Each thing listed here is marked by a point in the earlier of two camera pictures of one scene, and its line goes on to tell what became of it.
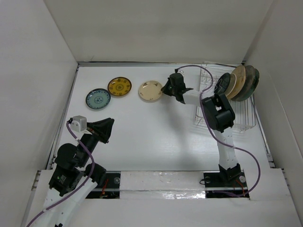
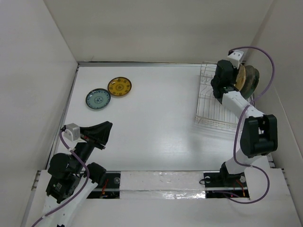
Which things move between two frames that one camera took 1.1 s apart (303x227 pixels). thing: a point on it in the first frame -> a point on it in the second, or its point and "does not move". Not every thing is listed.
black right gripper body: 173,90 -> 234,75
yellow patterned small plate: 119,86 does not move
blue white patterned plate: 98,98 does not move
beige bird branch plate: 240,73 does not move
